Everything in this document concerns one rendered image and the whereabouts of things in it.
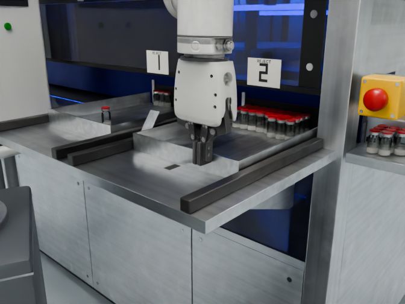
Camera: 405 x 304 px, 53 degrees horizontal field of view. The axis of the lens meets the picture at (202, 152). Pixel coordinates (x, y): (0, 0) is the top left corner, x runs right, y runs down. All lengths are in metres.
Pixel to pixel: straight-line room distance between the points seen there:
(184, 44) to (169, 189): 0.22
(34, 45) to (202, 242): 0.85
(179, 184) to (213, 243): 0.52
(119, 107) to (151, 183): 0.59
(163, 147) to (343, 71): 0.37
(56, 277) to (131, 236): 0.71
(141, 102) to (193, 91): 0.65
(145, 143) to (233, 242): 0.42
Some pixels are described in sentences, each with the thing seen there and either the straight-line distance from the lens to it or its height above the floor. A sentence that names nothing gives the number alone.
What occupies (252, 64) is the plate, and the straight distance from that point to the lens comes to 0.92.
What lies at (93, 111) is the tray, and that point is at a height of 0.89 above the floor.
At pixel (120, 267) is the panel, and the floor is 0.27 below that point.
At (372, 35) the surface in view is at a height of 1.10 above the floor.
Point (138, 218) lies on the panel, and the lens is 1.36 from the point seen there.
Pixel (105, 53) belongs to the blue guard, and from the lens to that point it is 1.31.
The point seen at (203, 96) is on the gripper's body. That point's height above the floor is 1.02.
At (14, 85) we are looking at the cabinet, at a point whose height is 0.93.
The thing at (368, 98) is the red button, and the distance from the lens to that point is 0.78.
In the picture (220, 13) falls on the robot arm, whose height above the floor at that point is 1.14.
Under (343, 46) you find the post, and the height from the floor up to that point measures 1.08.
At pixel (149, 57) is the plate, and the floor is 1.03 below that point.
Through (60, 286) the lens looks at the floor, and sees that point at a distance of 2.01.
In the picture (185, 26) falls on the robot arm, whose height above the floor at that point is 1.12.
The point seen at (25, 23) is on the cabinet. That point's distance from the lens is 1.48.
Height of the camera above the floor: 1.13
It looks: 18 degrees down
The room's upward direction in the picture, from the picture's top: straight up
